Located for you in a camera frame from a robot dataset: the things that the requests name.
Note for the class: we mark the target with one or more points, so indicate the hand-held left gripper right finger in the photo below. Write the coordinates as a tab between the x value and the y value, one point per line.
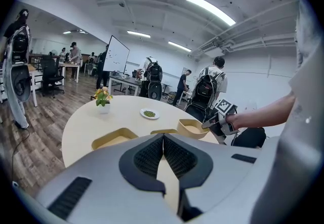
181	159

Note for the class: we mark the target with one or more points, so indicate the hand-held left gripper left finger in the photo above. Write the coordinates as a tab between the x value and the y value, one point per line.
146	159

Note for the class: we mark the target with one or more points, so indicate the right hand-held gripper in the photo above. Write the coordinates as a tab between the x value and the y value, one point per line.
225	107

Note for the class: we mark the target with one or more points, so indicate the brown paper tray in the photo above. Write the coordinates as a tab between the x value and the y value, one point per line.
164	131
119	140
187	133

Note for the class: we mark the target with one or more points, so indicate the person's right forearm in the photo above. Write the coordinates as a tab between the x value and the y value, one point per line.
260	116

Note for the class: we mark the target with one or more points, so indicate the black and white backpack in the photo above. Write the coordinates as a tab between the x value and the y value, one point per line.
155	78
205	88
20	45

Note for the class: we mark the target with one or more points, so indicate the pile of green beans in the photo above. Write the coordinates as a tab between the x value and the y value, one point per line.
149	113

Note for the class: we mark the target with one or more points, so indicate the white plate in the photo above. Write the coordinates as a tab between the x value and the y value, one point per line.
142	113

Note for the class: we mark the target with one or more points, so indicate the white ceiling air conditioner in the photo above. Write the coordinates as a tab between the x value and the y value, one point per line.
211	50

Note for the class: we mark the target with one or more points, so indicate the potted orange flower plant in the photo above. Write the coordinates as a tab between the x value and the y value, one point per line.
102	98

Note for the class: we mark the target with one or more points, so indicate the grey work table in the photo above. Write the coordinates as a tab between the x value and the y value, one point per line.
125	79

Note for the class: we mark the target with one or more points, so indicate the ceiling light panel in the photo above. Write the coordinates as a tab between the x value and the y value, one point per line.
67	32
210	8
138	34
179	46

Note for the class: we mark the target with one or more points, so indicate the bundle of white ceiling pipes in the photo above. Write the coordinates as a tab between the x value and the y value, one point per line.
253	40

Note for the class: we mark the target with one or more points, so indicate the person's grey shirt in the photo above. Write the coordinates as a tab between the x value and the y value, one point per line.
308	83

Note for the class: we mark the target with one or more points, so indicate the whiteboard on stand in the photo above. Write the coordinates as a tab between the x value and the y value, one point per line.
116	54

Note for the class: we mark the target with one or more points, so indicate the white work table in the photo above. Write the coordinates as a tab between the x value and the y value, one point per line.
69	65

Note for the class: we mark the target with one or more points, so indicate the black office chair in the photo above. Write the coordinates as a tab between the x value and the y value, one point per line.
50	71

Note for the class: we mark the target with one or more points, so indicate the wooden top white desk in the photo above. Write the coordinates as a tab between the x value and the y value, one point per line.
32	71

